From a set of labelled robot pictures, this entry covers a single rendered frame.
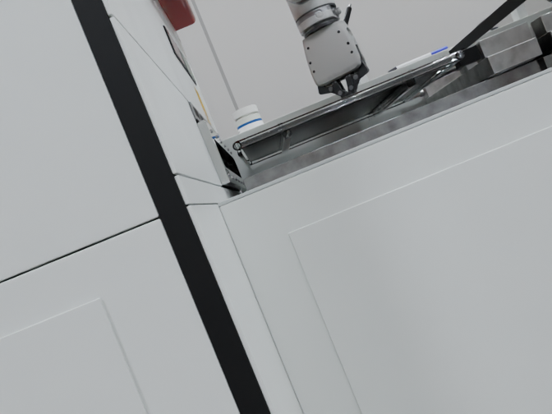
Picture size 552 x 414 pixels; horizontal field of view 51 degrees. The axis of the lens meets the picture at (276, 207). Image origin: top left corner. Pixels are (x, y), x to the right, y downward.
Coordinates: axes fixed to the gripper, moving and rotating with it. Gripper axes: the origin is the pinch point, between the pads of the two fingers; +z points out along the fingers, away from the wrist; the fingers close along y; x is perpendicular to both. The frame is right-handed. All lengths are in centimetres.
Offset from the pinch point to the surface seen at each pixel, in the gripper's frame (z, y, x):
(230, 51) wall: -59, 75, -126
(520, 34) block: 2.9, -31.2, 11.6
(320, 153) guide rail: 7.8, 1.5, 24.1
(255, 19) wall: -67, 60, -131
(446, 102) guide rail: 8.0, -17.8, 15.0
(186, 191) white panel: 9, -4, 73
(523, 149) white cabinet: 17, -26, 41
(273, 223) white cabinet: 14, 0, 53
